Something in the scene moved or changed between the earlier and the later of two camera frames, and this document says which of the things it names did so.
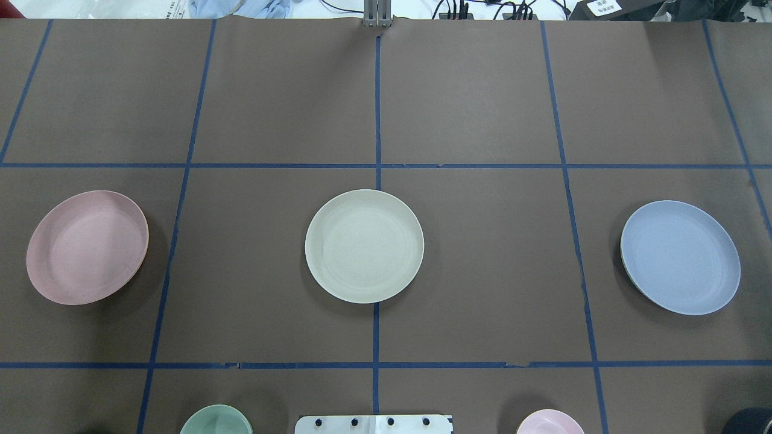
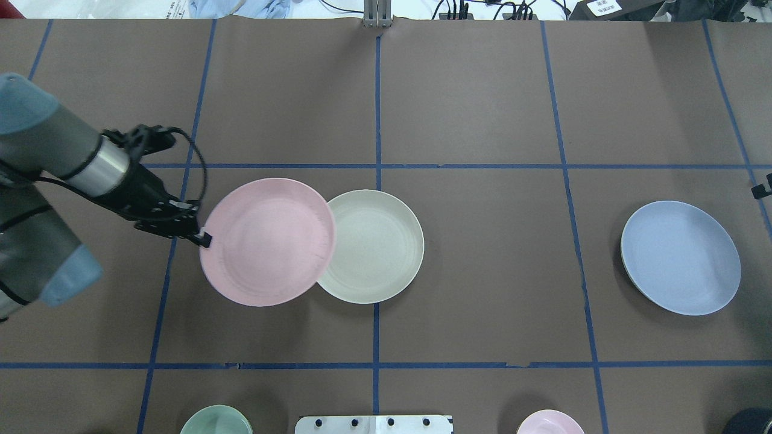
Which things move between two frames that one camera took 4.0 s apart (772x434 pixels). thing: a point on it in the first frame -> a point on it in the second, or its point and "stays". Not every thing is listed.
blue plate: x=680 y=258 stays
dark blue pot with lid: x=750 y=421 stays
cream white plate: x=364 y=246 stays
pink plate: x=85 y=246 -> x=273 y=241
